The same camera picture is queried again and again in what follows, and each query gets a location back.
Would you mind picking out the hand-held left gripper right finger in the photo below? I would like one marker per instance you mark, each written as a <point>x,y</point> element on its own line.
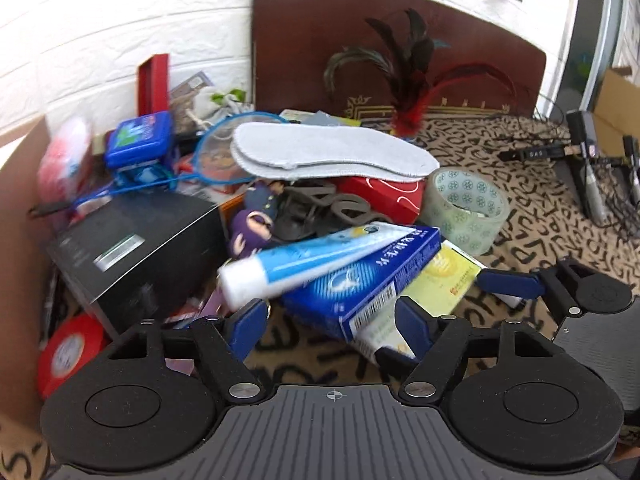
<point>412,327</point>

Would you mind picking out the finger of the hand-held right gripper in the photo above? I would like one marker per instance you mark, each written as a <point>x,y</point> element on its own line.
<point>510,284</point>

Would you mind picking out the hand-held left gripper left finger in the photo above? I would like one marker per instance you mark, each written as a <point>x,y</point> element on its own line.
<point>250,327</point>

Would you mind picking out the blue medicine box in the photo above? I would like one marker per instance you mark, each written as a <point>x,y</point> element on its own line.
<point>372,292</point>

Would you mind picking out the yellow white medicine box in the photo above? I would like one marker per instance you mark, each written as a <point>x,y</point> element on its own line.
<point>442,280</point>

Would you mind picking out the blue white toothpaste tube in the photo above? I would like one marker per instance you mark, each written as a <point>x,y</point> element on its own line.
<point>310,260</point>

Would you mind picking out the brown cardboard box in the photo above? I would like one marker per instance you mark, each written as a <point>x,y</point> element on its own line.
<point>22,220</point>

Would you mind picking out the leopard print blanket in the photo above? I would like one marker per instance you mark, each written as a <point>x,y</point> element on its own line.
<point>530,220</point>

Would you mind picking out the clear packing tape roll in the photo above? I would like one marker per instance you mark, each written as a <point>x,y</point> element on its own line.
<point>450,227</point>

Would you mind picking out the purple cartoon figurine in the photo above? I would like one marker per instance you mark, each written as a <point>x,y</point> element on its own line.
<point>250,232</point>

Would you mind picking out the black cardboard box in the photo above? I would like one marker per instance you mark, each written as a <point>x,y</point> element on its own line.
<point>150,260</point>

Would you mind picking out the red patterned box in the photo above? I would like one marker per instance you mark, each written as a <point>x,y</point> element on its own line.
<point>390,197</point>

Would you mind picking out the orange printed box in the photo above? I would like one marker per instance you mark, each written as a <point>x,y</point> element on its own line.
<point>227,193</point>

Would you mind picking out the black tripod stand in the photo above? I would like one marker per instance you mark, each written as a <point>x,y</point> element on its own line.
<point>587,170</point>

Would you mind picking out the white felt insole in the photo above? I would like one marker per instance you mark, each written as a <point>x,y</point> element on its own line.
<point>340,152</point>
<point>246,164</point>

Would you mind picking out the red tape roll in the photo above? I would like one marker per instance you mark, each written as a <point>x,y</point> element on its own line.
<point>86,330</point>

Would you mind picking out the small blue racket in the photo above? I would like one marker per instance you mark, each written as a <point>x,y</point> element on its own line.
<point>220,157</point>

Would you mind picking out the red black feather shuttlecock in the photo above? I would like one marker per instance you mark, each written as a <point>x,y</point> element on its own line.
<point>410,112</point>

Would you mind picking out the open tan cardboard carton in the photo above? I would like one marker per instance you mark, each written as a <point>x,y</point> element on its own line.
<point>617,110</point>

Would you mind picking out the blue plastic case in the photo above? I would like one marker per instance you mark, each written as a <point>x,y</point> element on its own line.
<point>140,137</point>

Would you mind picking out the grey flat packet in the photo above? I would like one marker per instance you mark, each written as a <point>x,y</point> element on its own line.
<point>325,120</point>

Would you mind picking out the green plastic sprig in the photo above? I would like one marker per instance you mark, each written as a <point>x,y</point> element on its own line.
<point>225,96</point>

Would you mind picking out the printed photo card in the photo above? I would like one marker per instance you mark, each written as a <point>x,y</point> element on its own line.
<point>192,91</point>

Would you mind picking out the pink white plastic bag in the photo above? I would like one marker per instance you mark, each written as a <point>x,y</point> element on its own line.
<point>65,160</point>

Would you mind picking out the open red gift box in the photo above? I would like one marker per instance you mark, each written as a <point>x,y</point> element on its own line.
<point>157,82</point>

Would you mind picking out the dark brown wooden board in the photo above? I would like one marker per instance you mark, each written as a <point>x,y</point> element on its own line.
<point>310,50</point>

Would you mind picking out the grey metal door frame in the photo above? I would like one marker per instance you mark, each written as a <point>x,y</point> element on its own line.
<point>602,25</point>

